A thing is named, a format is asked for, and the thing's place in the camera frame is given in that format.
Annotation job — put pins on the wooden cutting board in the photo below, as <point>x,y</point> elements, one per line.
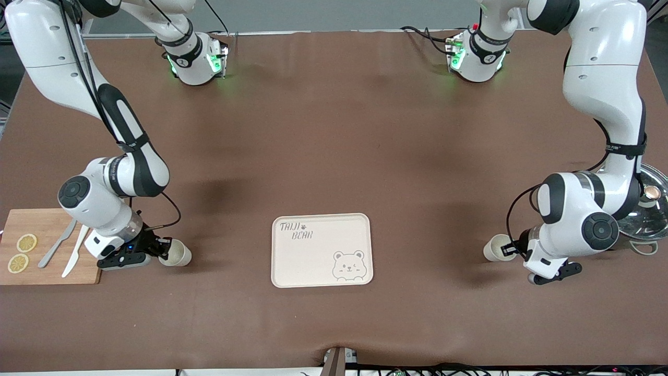
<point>36,219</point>

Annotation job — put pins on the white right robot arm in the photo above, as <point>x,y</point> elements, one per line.
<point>47,52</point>

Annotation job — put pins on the white IKEA cup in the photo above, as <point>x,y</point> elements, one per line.
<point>180,255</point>
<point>493,248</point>

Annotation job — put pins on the grey plastic knife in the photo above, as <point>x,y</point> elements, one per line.
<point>52,253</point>

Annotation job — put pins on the glass pot lid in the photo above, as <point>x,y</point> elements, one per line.
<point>655,214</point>

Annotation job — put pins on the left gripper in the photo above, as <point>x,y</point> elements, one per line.
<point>518,245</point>

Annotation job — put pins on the beige bear print tray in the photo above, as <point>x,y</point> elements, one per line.
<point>318,256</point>

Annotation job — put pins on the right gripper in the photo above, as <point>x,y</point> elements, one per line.
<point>147,243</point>

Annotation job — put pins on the brown table cover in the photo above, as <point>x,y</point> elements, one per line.
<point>334,130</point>

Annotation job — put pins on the metal bracket at table edge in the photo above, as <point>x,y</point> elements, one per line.
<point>335,363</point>

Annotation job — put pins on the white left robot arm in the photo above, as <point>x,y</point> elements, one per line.
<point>600,68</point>

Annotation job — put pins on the lemon slice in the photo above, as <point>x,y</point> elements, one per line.
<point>26,243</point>
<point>18,263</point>

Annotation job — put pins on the white plastic knife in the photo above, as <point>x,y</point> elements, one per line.
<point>73,258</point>

